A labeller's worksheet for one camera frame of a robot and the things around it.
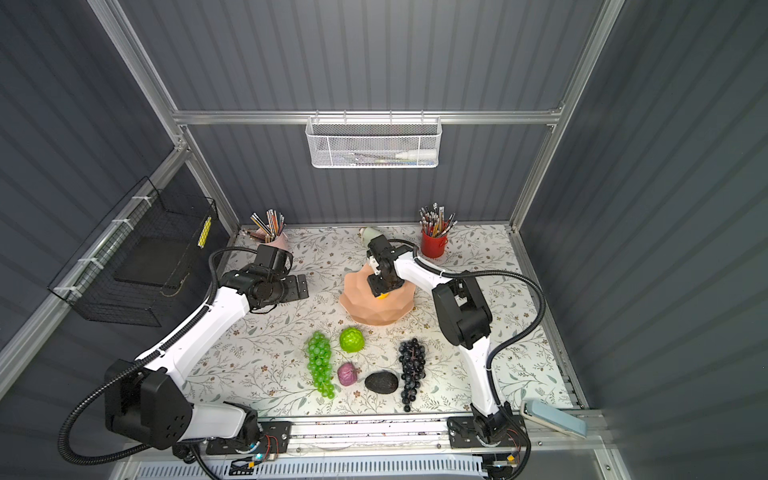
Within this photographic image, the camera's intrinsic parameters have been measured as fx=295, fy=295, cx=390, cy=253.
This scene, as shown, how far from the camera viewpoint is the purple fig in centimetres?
80

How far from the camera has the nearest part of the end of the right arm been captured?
2.45 ft

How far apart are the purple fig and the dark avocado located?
40mm

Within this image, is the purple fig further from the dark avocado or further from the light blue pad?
the light blue pad
